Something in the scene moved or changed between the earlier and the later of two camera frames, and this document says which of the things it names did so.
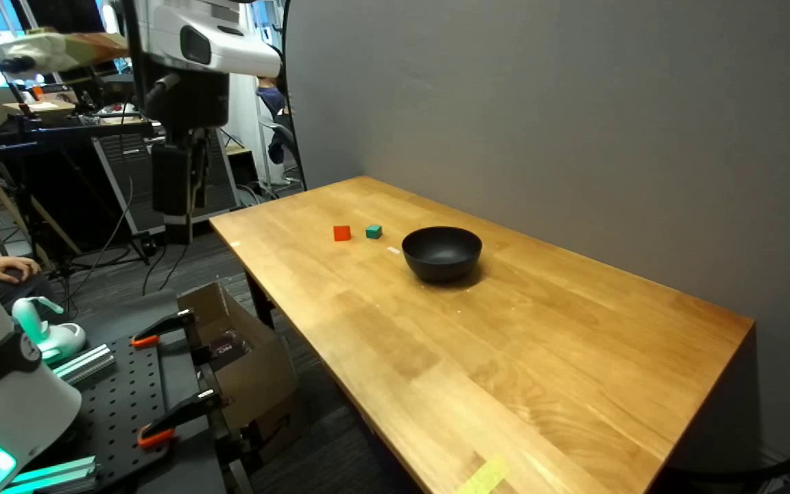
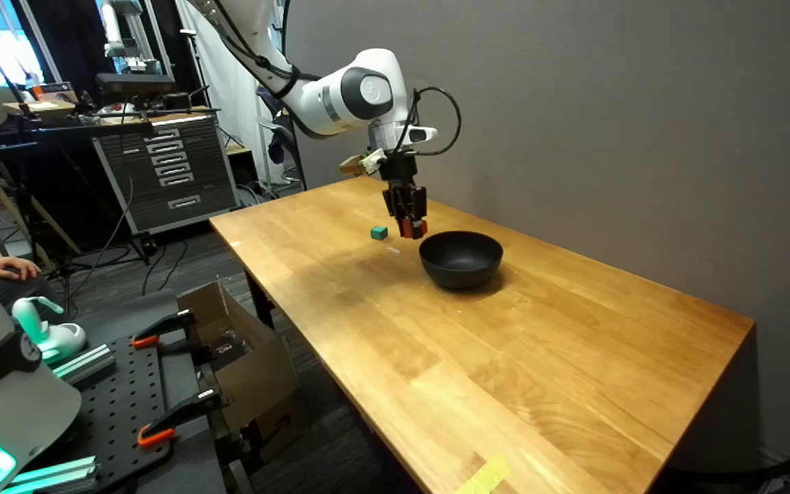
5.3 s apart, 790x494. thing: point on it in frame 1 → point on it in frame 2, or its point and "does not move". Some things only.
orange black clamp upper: (149, 336) does not move
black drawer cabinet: (167, 188) does not move
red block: (341, 235) → (417, 229)
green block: (373, 231) does not move
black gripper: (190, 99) → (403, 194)
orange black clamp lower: (160, 432) does not move
